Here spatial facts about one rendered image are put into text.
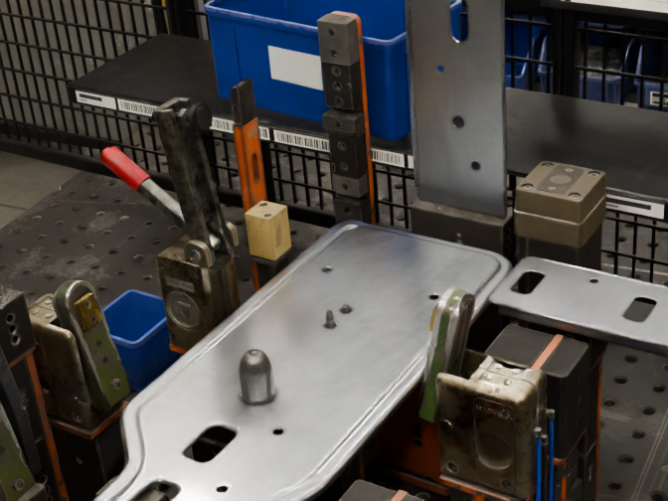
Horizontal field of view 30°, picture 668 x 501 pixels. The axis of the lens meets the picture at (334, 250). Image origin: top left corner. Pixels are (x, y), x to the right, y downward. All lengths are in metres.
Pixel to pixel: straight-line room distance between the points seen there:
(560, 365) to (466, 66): 0.35
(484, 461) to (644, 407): 0.53
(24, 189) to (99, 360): 2.77
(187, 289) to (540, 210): 0.39
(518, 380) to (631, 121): 0.56
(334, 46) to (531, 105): 0.29
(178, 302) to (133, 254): 0.71
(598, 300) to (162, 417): 0.45
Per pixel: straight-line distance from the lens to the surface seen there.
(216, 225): 1.29
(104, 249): 2.07
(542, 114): 1.59
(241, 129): 1.32
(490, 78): 1.35
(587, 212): 1.36
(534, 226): 1.37
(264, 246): 1.34
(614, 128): 1.56
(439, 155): 1.42
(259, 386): 1.15
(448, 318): 1.07
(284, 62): 1.61
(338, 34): 1.46
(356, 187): 1.53
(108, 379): 1.21
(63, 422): 1.26
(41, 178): 4.00
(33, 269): 2.05
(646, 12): 1.57
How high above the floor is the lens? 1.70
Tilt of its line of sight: 30 degrees down
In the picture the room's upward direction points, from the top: 5 degrees counter-clockwise
